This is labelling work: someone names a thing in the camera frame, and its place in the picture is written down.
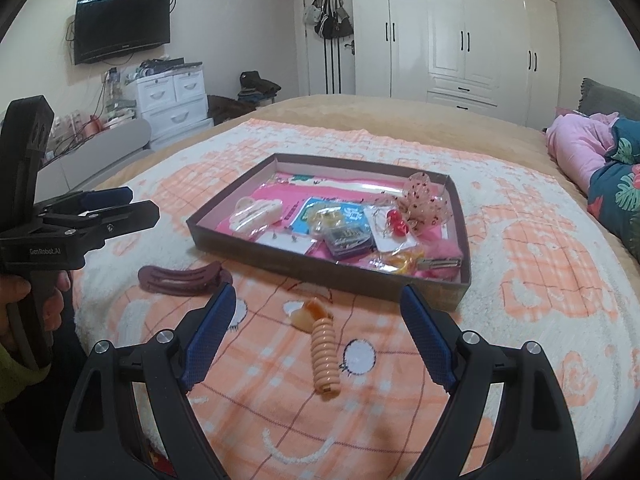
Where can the clear bag of stud earrings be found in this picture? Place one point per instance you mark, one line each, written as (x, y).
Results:
(287, 241)

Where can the small shelf of boxes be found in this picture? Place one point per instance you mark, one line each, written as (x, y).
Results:
(120, 95)

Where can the white and orange blanket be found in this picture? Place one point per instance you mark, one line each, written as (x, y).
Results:
(500, 270)

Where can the pink jacket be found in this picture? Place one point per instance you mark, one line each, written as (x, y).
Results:
(575, 155)

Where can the maroon hair clip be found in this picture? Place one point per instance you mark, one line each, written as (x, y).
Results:
(170, 280)

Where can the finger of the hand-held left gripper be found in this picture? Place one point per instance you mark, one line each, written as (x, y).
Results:
(107, 195)
(125, 215)

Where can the grey padded bench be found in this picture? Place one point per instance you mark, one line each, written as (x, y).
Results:
(100, 155)

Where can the red cherry earrings card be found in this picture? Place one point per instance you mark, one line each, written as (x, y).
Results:
(395, 227)

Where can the pink fluffy hair clip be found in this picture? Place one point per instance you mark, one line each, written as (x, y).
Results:
(440, 260)

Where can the dark brown bag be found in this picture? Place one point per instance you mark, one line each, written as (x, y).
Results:
(230, 110)

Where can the white drawer unit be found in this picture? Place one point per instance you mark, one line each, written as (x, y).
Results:
(170, 100)

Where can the yellow hair clips plastic bag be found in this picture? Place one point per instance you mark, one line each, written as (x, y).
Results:
(400, 262)

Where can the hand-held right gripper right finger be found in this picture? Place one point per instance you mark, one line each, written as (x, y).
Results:
(427, 335)

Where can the white dotted hair claw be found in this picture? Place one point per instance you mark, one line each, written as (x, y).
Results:
(255, 215)

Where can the orange spiral hair clip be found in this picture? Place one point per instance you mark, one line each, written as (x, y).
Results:
(325, 355)

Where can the tan bed cover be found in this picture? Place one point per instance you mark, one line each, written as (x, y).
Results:
(400, 110)

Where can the black wall television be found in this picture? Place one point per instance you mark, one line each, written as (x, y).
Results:
(122, 25)

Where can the clear rhinestone box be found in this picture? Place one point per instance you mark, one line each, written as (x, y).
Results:
(350, 241)

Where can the pile of dark clothes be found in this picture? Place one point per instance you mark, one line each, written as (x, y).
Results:
(257, 85)

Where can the grey quilted pillow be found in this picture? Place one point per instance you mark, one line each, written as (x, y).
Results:
(607, 95)

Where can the small beige orange hair claw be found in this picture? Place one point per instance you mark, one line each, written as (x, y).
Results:
(307, 315)

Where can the dark hanging handbag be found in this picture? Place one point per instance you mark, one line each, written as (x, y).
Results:
(344, 22)

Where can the person's left hand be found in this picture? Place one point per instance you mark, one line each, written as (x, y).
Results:
(12, 292)

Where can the white wardrobe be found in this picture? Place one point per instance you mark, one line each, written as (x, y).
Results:
(450, 35)

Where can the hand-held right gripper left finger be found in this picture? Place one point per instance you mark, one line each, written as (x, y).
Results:
(212, 332)

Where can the white door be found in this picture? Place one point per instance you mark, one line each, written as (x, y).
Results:
(312, 65)

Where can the blue floral quilt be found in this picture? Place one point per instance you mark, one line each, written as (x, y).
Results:
(617, 195)

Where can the dotted organza bow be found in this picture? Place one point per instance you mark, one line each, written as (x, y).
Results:
(425, 200)

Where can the black striped hanging handbag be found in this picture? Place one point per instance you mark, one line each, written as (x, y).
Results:
(326, 22)

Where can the white hanging handbag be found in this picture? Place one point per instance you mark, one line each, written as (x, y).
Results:
(311, 12)

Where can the brown cardboard box tray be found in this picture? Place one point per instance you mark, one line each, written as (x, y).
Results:
(325, 270)

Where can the pearl and yellow bead bag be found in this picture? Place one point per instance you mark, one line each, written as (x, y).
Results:
(327, 220)

